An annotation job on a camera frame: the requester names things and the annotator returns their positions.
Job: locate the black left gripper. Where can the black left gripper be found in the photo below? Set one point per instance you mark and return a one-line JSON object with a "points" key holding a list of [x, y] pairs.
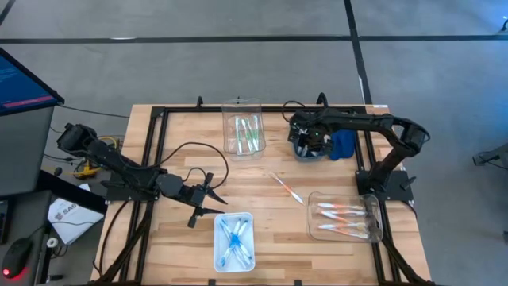
{"points": [[196, 194]]}

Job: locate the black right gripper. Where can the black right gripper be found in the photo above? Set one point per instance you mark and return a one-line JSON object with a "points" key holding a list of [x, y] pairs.
{"points": [[313, 137]]}

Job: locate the purple toothbrush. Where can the purple toothbrush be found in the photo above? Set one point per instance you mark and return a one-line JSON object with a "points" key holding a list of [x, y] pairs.
{"points": [[304, 151]]}

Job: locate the white plastic bin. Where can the white plastic bin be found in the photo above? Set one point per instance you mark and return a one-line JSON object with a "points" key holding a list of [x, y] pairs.
{"points": [[234, 216]]}

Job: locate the green toothbrush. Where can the green toothbrush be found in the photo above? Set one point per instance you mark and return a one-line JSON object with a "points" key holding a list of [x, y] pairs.
{"points": [[256, 131], [251, 139], [239, 135], [246, 133]]}

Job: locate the wide clear plastic bin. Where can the wide clear plastic bin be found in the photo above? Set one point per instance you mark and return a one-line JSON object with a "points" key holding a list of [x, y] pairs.
{"points": [[345, 196]]}

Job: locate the narrow clear plastic bin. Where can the narrow clear plastic bin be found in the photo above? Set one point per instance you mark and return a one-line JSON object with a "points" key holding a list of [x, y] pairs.
{"points": [[242, 109]]}

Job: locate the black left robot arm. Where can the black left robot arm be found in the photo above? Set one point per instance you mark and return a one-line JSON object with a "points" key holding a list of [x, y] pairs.
{"points": [[115, 163]]}

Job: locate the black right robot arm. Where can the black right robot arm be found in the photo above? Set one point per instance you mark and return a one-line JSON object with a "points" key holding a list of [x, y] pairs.
{"points": [[357, 119]]}

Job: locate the teal plastic bin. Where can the teal plastic bin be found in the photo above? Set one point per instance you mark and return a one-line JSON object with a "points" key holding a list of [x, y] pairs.
{"points": [[313, 158]]}

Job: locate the blue cloth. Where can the blue cloth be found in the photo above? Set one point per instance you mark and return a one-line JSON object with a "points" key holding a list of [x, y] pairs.
{"points": [[343, 145]]}

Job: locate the white table label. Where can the white table label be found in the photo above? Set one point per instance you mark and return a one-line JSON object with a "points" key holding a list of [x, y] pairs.
{"points": [[380, 106]]}

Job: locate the white paper sheet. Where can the white paper sheet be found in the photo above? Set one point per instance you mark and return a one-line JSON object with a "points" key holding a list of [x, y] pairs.
{"points": [[71, 218]]}

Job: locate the white tape roll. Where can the white tape roll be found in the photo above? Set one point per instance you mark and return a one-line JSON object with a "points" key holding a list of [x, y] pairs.
{"points": [[52, 242]]}

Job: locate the grey stand leg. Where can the grey stand leg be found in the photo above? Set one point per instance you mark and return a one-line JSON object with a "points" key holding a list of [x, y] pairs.
{"points": [[496, 155]]}

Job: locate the black computer mouse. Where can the black computer mouse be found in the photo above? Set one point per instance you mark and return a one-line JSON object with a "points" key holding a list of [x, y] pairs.
{"points": [[16, 256]]}

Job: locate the black keyboard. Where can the black keyboard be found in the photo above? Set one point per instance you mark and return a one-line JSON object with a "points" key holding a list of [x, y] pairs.
{"points": [[3, 222]]}

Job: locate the black computer monitor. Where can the black computer monitor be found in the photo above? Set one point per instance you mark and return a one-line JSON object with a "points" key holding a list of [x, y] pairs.
{"points": [[20, 87]]}

